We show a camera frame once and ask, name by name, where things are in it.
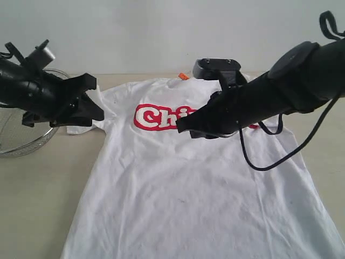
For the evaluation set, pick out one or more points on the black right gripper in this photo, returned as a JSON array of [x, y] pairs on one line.
[[221, 117]]

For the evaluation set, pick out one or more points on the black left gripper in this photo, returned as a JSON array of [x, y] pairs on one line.
[[64, 102]]

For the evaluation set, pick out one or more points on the white t-shirt red print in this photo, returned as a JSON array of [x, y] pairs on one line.
[[157, 193]]

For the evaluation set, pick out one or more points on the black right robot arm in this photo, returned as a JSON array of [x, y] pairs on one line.
[[302, 80]]

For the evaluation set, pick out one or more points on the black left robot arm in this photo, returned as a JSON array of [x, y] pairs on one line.
[[19, 85]]

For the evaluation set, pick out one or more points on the round metal mesh basket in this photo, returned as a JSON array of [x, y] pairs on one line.
[[19, 140]]

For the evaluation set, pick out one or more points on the orange garment tag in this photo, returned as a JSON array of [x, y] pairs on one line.
[[183, 76]]

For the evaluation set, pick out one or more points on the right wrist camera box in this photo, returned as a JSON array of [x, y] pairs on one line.
[[226, 71]]

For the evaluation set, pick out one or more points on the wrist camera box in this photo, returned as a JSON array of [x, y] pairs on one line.
[[41, 56], [226, 71]]

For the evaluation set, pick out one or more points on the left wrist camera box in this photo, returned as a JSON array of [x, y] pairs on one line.
[[41, 56]]

